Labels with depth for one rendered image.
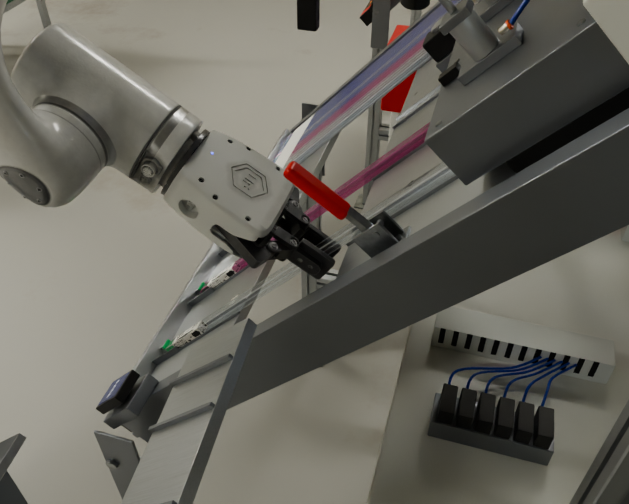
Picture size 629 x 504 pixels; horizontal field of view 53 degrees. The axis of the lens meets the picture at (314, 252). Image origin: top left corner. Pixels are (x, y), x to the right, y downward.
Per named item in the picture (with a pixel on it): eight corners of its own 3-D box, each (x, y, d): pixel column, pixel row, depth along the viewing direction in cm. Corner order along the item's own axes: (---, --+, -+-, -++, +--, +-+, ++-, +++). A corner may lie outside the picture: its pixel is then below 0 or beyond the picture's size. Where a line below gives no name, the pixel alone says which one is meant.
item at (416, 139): (205, 295, 89) (197, 289, 89) (209, 289, 90) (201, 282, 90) (505, 87, 57) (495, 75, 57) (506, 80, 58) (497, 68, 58)
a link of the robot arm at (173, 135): (148, 139, 54) (178, 160, 54) (192, 91, 60) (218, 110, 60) (118, 196, 59) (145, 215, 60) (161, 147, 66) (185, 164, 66)
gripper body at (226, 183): (164, 160, 54) (272, 234, 56) (212, 103, 61) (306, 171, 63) (136, 209, 59) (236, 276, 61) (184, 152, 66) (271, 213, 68)
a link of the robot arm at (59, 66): (137, 153, 54) (190, 90, 59) (-3, 58, 51) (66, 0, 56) (117, 198, 60) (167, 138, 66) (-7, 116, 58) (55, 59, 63)
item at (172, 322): (157, 432, 81) (112, 399, 79) (308, 156, 128) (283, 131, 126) (162, 429, 80) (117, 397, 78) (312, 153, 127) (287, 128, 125)
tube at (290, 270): (170, 354, 82) (163, 349, 81) (175, 346, 83) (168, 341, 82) (495, 150, 49) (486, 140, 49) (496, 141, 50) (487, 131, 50)
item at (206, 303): (146, 418, 79) (126, 403, 78) (303, 144, 126) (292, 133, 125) (232, 373, 67) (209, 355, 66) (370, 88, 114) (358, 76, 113)
